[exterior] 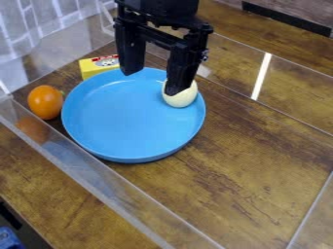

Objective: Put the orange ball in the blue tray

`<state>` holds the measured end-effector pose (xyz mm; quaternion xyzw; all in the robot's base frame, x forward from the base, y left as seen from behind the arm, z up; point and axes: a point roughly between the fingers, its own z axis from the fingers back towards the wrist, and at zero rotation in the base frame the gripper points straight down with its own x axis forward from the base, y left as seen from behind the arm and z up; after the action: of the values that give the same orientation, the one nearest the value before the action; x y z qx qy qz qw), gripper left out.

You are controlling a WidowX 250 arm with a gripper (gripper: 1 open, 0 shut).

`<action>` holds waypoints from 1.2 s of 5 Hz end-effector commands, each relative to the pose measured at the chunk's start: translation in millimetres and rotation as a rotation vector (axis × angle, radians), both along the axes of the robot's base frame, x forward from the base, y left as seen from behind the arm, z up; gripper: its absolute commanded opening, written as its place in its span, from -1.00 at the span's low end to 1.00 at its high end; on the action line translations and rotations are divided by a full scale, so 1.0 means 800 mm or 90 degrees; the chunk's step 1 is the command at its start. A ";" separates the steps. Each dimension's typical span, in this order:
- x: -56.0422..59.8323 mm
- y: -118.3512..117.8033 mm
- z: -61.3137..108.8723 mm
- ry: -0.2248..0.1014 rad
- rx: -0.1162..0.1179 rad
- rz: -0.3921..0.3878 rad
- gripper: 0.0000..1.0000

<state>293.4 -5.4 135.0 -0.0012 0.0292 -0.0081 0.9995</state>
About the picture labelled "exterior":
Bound yellow small box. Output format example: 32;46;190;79
78;54;119;80

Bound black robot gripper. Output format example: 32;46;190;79
115;0;214;96

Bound clear acrylic enclosure wall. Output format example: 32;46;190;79
0;0;333;249

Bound blue round tray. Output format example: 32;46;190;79
62;67;206;163

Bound orange ball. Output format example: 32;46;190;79
27;85;65;120

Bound blue object at corner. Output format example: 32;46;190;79
0;227;24;249

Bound cream white egg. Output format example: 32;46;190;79
162;82;198;108

